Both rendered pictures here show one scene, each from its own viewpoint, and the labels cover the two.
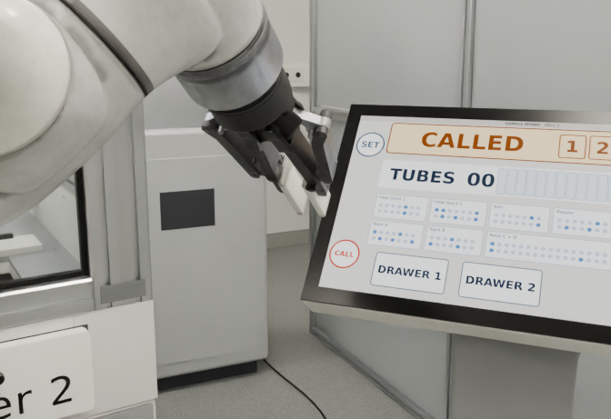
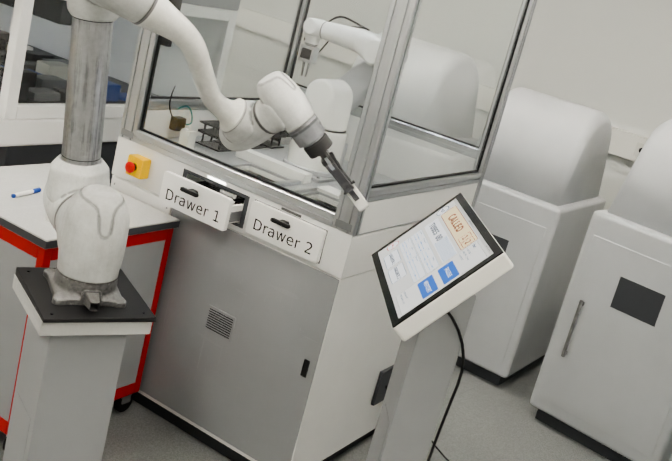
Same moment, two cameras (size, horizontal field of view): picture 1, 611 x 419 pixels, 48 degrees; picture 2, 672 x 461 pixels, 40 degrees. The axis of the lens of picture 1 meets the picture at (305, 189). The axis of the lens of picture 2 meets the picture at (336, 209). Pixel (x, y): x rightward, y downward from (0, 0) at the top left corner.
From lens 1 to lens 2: 222 cm
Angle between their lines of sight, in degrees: 59
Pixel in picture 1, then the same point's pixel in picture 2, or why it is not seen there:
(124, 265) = (347, 215)
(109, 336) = (333, 240)
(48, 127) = (232, 129)
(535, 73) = not seen: outside the picture
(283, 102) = (317, 152)
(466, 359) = not seen: hidden behind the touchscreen
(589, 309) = (396, 290)
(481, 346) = not seen: hidden behind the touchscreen
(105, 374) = (326, 255)
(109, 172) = (354, 175)
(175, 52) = (270, 124)
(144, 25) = (261, 115)
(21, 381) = (298, 235)
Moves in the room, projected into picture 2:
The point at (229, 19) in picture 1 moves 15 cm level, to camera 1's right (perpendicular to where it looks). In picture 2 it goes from (284, 120) to (306, 136)
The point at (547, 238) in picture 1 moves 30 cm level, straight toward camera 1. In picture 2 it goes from (420, 265) to (305, 240)
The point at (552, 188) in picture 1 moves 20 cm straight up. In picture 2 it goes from (442, 249) to (465, 174)
